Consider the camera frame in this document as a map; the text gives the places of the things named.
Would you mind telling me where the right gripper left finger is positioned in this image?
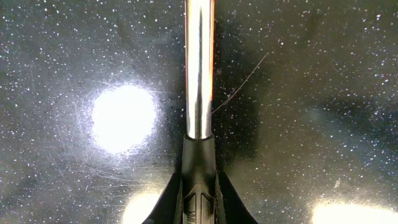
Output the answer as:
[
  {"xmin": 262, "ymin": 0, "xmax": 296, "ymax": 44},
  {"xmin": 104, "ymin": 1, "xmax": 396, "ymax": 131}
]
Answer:
[{"xmin": 141, "ymin": 172, "xmax": 183, "ymax": 224}]

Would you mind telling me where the hammer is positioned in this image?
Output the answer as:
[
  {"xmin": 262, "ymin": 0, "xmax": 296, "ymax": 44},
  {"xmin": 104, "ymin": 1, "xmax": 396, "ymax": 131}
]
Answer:
[{"xmin": 181, "ymin": 0, "xmax": 218, "ymax": 224}]

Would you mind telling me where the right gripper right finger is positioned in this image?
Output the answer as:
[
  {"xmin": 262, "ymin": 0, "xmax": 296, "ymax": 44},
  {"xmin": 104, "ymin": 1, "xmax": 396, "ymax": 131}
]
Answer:
[{"xmin": 216, "ymin": 170, "xmax": 259, "ymax": 224}]

